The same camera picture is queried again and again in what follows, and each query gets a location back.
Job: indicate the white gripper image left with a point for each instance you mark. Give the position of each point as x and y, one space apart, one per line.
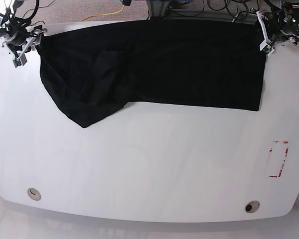
19 44

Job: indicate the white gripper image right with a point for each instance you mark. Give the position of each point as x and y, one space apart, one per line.
273 37

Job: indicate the black t-shirt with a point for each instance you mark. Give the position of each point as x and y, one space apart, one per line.
92 73

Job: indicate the red tape rectangle marking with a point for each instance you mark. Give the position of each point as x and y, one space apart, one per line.
277 158

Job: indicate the black cable image left arm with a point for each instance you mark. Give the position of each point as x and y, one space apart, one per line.
18 22

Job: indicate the black cable image arm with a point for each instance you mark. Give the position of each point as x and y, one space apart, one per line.
18 22
236 11

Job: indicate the black cable image right arm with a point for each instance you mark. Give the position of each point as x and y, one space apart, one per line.
236 11

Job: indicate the left table cable grommet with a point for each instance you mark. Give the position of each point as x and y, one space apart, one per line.
34 194

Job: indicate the table cable grommet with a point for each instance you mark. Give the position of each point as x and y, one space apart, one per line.
252 207
34 194

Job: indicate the right table cable grommet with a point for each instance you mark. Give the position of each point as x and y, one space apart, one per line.
252 207

